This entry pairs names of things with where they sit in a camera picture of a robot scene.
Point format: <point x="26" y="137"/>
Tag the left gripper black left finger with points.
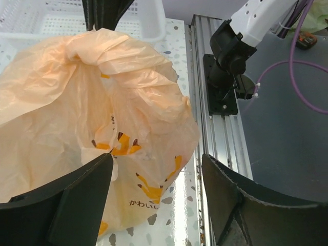
<point x="66" y="211"/>

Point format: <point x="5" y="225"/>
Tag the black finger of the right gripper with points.
<point x="104" y="13"/>

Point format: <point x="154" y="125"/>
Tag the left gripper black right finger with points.
<point x="243" y="212"/>

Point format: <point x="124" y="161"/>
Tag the orange translucent plastic bag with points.
<point x="67" y="100"/>

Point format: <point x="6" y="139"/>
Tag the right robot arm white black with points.
<point x="232" y="43"/>

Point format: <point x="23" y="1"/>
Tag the white plastic tray basket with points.
<point x="144" y="20"/>

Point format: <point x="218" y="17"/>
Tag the aluminium rail frame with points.
<point x="220" y="136"/>

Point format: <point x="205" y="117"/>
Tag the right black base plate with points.
<point x="220" y="88"/>

